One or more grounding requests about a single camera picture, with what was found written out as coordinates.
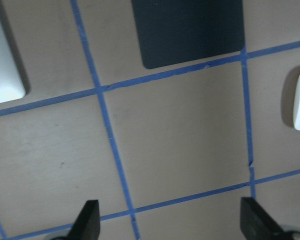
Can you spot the silver closed laptop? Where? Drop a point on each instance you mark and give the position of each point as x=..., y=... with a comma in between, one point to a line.
x=11, y=84

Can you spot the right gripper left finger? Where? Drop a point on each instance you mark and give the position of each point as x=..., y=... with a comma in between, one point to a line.
x=87, y=226

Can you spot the black mousepad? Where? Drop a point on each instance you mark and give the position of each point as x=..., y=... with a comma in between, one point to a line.
x=178, y=31

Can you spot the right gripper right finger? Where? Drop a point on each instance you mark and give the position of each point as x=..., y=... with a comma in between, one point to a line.
x=256, y=223

